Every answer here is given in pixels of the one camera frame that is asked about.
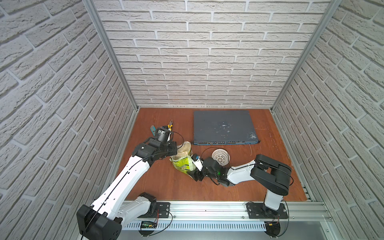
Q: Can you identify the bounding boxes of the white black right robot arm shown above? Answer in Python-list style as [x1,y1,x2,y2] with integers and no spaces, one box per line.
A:
[187,154,293,212]

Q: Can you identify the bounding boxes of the right black round connector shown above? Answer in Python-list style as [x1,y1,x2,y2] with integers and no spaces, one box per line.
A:
[265,222,281,238]

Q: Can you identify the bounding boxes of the teal utility knife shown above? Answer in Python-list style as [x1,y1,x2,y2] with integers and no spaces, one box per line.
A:
[150,125,156,135]

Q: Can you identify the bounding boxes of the aluminium front rail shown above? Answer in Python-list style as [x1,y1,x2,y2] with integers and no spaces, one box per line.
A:
[119,200,334,223]

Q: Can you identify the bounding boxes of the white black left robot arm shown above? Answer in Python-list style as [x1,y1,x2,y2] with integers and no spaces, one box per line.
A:
[77,139,178,240]

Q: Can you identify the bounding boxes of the green oats bag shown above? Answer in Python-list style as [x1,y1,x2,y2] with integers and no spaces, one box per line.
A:
[170,141,197,174]

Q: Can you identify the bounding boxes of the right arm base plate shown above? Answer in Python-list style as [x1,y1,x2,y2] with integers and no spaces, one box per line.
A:
[246,202,289,220]

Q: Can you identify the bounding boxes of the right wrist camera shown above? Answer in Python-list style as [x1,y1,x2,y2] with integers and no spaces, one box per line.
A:
[192,154,203,171]

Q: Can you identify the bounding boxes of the aluminium right corner post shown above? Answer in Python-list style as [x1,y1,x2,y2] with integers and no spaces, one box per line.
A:
[271,0,342,114]

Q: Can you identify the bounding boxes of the aluminium left corner post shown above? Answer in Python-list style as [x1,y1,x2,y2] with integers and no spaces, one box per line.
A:
[83,0,139,112]

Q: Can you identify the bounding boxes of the left small circuit board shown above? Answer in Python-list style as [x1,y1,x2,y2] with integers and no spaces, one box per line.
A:
[140,221,158,230]

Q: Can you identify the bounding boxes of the white slotted cable duct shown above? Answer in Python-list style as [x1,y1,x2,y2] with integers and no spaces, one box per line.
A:
[123,220,266,232]

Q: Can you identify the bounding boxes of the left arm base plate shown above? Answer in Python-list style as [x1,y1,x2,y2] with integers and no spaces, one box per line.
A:
[146,202,171,219]

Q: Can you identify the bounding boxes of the yellow black pliers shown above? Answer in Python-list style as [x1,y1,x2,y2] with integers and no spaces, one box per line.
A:
[168,120,173,131]

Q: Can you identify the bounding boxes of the dark grey network switch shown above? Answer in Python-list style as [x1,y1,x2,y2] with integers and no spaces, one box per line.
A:
[193,110,260,146]

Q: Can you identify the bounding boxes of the aluminium corner post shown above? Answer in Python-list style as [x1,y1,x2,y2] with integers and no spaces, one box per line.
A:
[271,0,342,114]
[83,0,139,112]

